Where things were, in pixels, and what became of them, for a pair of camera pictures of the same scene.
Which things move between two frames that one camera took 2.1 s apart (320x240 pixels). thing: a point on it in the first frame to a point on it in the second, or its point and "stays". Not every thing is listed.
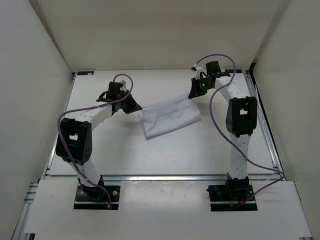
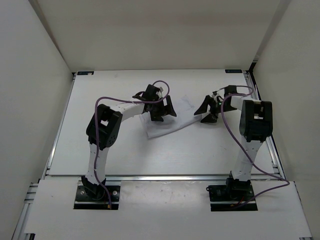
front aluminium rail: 163,177 stays
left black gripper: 133,106 to 164,111
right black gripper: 195,90 to 211,118
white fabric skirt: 161,118 stays
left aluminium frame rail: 52,154 stays
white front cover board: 166,209 stays
